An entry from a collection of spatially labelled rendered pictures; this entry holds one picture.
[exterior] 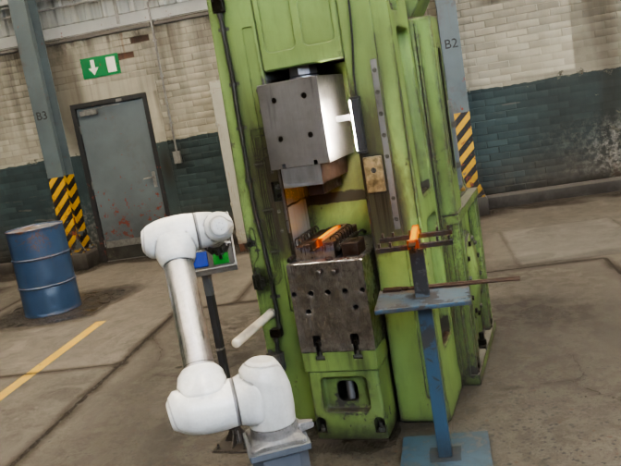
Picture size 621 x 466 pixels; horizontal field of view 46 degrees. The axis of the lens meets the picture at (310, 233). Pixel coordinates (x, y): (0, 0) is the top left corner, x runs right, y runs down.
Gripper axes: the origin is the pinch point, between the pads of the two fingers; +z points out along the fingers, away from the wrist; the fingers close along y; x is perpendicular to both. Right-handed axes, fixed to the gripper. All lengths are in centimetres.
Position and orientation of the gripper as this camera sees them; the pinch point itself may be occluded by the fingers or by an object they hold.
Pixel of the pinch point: (219, 253)
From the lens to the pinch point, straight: 349.2
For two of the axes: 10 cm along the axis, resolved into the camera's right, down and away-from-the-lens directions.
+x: -1.9, -9.2, 3.4
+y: 9.8, -1.8, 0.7
